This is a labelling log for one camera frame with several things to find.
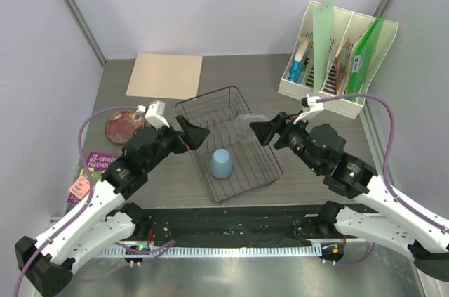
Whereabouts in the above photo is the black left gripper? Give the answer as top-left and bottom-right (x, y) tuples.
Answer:
(145, 114), (210, 172)

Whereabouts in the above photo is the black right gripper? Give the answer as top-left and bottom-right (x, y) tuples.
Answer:
(249, 110), (322, 173)

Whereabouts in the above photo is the clear glass cup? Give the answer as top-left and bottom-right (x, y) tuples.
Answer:
(233, 113), (269, 143)

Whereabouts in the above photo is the red floral plate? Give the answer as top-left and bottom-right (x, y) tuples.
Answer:
(105, 110), (145, 145)

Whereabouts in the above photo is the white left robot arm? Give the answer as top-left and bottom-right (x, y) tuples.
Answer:
(14, 114), (210, 296)

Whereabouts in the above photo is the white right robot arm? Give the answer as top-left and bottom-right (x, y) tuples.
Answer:
(249, 112), (448, 282)

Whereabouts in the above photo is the light blue plastic cup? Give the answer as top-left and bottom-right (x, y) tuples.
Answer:
(210, 148), (233, 180)

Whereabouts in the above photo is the beige cutting board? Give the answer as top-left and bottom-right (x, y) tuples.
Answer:
(126, 53), (203, 100)

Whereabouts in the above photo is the blue book in organizer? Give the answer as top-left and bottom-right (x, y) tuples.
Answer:
(288, 37), (311, 83)

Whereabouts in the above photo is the brown picture book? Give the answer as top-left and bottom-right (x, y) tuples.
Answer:
(335, 37), (350, 93)

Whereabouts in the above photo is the white file organizer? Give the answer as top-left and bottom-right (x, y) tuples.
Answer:
(278, 1), (399, 99)

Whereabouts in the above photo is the purple treehouse book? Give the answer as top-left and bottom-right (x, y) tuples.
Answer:
(67, 152), (116, 206)

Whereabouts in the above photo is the dark green folder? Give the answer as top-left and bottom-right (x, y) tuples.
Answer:
(346, 18), (384, 94)

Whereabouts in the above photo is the light green folder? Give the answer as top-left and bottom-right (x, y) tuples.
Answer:
(313, 0), (334, 92)

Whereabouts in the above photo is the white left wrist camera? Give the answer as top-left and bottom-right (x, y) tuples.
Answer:
(136, 100), (170, 129)

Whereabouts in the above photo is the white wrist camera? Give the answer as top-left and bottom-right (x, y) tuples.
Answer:
(136, 100), (170, 129)
(293, 95), (324, 124)

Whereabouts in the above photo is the black wire dish rack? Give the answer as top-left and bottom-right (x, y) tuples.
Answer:
(175, 86), (283, 203)

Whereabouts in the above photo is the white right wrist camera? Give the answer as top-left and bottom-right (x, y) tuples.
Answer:
(293, 95), (324, 124)

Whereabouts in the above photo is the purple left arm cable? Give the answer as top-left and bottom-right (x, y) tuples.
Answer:
(12, 105), (176, 297)

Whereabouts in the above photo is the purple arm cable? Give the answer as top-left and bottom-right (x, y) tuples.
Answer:
(315, 93), (449, 265)
(12, 105), (176, 297)

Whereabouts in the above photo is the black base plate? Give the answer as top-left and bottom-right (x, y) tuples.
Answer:
(128, 202), (343, 248)

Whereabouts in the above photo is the white slotted cable duct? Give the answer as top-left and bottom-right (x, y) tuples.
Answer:
(95, 243), (322, 259)

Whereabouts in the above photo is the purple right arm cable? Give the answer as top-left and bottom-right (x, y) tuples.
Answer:
(315, 93), (449, 265)

